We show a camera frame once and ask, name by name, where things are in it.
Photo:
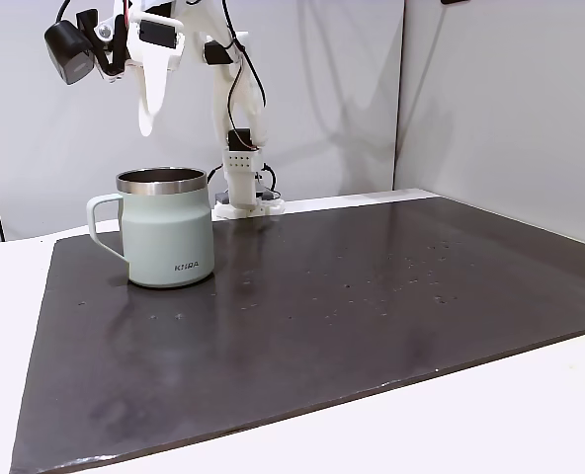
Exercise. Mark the pale green steel-rimmed mug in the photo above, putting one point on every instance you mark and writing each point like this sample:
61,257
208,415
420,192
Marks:
166,237

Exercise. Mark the dark brown table mat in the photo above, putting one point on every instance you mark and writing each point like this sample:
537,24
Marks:
292,355

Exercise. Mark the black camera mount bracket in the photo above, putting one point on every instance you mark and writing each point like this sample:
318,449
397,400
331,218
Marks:
108,47

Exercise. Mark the black camera box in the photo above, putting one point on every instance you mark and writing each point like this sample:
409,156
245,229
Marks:
70,52

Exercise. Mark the black object at wall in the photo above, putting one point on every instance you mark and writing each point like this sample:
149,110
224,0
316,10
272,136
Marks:
454,1

